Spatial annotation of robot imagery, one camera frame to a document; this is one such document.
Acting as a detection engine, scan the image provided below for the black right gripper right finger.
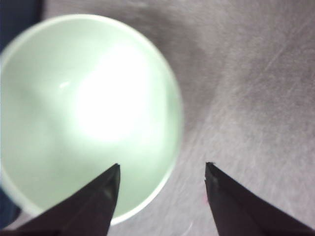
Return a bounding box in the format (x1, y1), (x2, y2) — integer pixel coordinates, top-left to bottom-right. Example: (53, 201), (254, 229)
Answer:
(205, 162), (315, 236)

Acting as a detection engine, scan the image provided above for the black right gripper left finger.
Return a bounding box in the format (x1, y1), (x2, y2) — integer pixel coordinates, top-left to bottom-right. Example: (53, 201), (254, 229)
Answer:
(0, 163), (120, 236)

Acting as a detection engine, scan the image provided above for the green ceramic bowl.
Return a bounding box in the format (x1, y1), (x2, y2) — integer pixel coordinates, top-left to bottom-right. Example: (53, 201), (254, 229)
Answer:
(0, 14), (184, 225)

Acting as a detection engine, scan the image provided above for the dark rectangular tray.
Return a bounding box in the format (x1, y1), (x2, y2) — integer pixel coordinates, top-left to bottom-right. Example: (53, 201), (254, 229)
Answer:
(0, 0), (41, 57)

